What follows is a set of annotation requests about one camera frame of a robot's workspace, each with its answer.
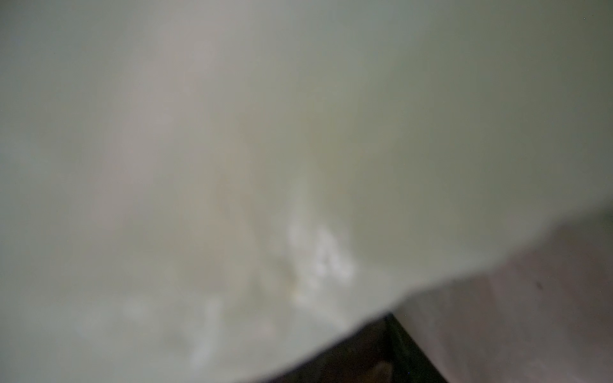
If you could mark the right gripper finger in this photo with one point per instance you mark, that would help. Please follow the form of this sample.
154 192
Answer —
381 351

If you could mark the yellowish plastic fruit-print bag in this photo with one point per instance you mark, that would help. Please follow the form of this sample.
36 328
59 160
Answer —
212 191

